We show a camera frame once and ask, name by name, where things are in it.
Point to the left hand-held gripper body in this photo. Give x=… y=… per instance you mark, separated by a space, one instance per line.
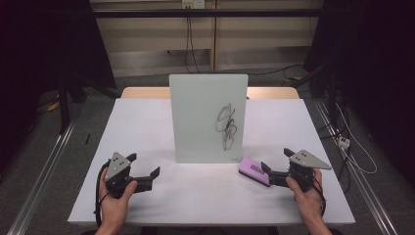
x=115 y=168

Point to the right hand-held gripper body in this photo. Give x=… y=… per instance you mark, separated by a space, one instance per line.
x=305 y=160

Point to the purple whiteboard eraser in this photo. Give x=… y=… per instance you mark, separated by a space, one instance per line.
x=253 y=169

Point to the person's left hand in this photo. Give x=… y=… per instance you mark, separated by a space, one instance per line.
x=112 y=210

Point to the person's right hand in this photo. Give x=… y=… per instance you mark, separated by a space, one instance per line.
x=310 y=204

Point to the white table cover sheet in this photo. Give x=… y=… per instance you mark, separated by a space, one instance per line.
x=147 y=130

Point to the small black floor object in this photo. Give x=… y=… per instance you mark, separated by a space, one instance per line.
x=87 y=138

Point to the white power strip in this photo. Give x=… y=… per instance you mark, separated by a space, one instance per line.
x=344 y=142

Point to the wooden table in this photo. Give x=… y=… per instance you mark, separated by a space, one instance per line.
x=143 y=93

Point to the upright white glass whiteboard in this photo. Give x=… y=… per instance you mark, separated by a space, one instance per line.
x=199 y=124

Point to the black horizontal metal bar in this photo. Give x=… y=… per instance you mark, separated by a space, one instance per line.
x=147 y=13

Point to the aluminium floor rail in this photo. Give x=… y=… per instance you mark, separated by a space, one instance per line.
x=368 y=196
x=42 y=182

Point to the white wall socket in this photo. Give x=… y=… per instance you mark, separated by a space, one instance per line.
x=193 y=3

